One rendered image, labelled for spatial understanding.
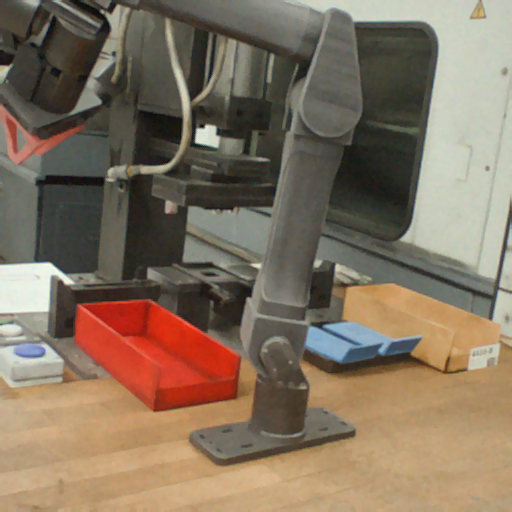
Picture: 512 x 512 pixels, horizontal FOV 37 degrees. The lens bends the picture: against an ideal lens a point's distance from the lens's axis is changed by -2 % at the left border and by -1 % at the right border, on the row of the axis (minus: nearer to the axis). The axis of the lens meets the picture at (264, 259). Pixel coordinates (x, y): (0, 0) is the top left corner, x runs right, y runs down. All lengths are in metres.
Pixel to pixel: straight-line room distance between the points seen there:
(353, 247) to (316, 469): 1.12
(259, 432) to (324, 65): 0.41
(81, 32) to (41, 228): 3.59
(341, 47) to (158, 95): 0.59
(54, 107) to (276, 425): 0.42
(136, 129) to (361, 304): 0.50
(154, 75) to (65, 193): 3.04
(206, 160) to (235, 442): 0.52
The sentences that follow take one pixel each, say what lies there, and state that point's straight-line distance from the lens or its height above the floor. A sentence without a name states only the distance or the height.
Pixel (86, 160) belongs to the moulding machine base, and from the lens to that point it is 4.35.
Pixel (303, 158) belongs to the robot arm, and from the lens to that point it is 0.79.
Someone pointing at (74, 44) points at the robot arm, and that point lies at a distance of 0.78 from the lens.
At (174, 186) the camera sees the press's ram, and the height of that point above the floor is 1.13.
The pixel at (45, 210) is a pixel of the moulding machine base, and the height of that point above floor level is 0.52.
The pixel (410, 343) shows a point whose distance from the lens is 1.21.
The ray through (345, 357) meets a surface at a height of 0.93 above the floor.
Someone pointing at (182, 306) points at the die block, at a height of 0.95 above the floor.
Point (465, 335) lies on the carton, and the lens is 1.33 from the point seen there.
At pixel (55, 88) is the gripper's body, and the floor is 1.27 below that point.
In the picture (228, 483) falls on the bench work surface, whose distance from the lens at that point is 0.80.
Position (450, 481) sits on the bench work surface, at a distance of 0.89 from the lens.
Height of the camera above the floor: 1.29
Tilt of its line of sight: 12 degrees down
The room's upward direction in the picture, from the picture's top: 7 degrees clockwise
